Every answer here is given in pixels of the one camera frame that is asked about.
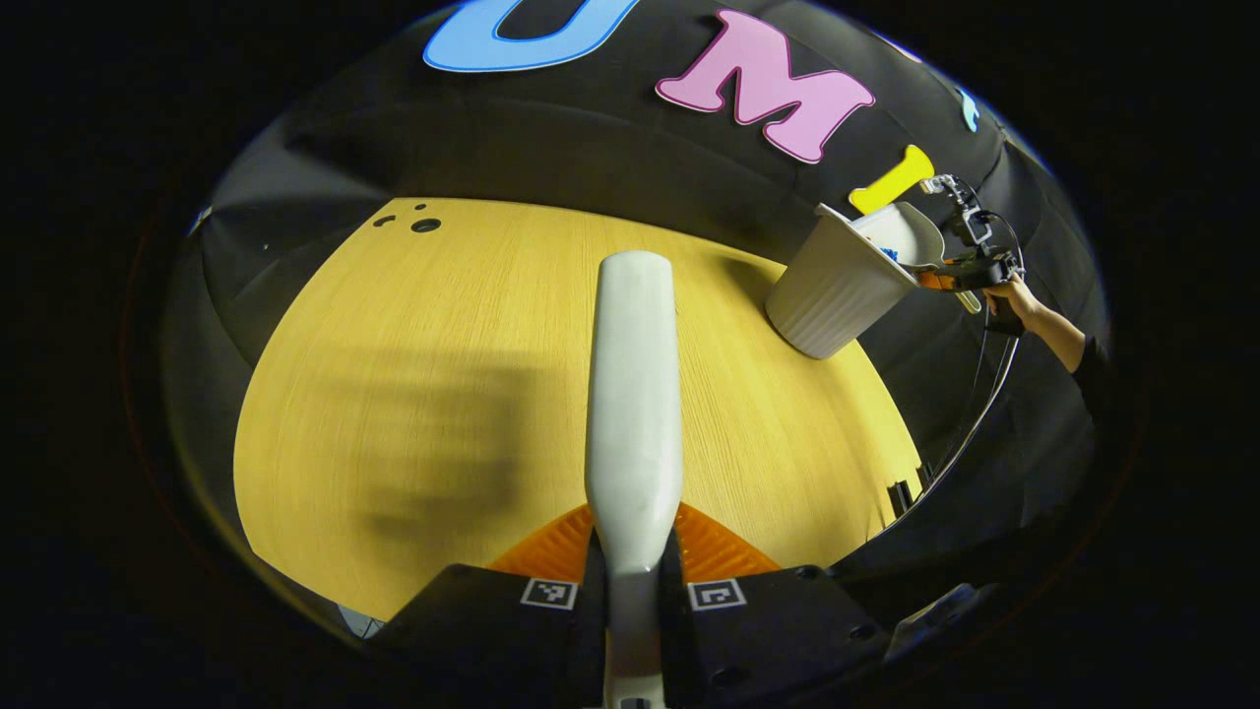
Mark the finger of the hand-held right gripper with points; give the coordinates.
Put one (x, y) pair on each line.
(940, 281)

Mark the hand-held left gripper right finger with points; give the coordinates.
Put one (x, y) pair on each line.
(778, 630)

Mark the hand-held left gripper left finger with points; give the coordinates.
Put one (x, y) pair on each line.
(472, 630)

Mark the white dustpan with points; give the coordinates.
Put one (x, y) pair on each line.
(911, 236)

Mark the white ribbed garbage bin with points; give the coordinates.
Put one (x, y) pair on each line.
(832, 295)

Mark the small white broom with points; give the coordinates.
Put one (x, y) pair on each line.
(635, 394)

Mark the wooden desktop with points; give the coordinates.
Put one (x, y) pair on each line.
(443, 295)

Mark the black desk edge bracket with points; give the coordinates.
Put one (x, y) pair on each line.
(901, 497)

